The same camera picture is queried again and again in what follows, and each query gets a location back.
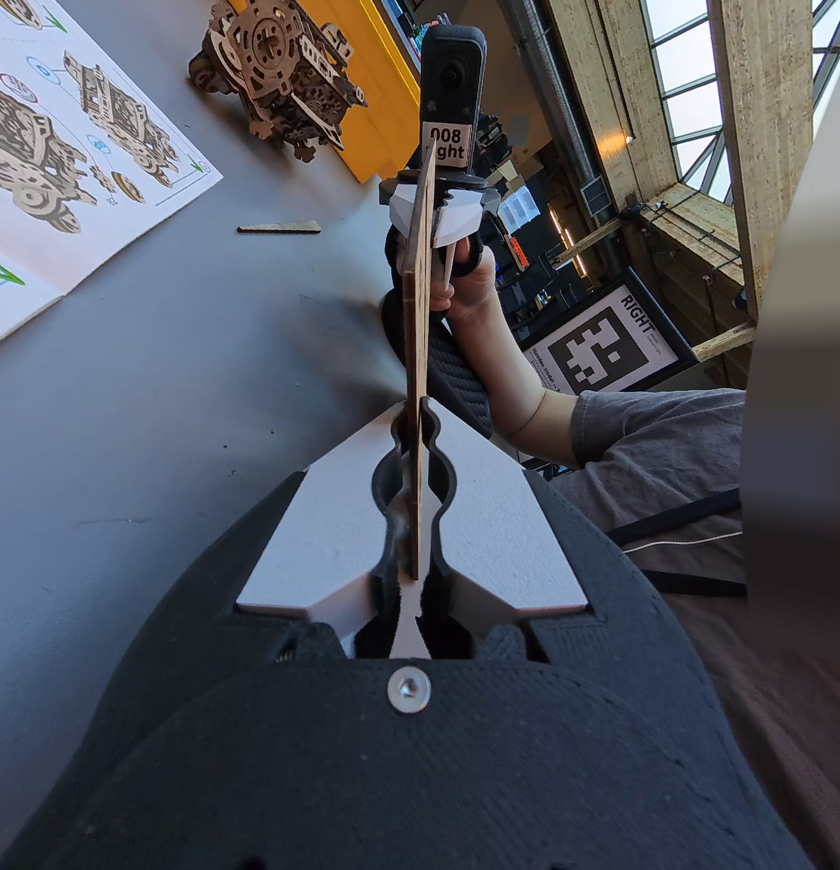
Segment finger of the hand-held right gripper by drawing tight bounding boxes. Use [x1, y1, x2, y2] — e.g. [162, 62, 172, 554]
[389, 181, 422, 240]
[432, 188, 487, 248]

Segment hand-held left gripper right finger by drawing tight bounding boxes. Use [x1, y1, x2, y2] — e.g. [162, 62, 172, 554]
[420, 396, 591, 633]

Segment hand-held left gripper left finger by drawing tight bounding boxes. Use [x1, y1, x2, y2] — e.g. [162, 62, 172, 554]
[235, 400, 413, 659]

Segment narrow wooden parts sheet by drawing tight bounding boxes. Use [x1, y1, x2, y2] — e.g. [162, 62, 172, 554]
[401, 144, 438, 580]

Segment person's right forearm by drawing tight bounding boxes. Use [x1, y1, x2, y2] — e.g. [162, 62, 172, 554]
[449, 299, 584, 471]

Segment assembled wooden model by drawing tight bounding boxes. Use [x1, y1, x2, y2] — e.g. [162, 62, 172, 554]
[188, 0, 368, 163]

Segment person's right hand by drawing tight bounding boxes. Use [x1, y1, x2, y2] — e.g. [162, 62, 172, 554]
[427, 253, 500, 327]

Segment yellow plastic bin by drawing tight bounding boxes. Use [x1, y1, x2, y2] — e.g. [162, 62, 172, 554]
[294, 0, 421, 184]

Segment framed marker sign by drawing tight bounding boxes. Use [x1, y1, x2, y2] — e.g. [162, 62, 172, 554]
[518, 266, 700, 395]

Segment skylight window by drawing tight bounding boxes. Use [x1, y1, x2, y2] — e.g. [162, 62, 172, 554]
[641, 0, 840, 205]

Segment person's brown trousers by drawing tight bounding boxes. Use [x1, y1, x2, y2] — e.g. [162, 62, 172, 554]
[665, 591, 840, 870]

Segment wooden roof beam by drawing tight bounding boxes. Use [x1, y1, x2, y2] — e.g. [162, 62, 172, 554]
[709, 0, 816, 320]

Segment instruction booklet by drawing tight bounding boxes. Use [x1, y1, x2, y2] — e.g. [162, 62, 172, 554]
[0, 0, 225, 353]

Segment grey ventilation duct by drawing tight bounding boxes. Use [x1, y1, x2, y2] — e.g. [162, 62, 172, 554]
[498, 0, 618, 225]

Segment white cord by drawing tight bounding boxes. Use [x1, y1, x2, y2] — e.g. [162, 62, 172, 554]
[624, 532, 743, 553]

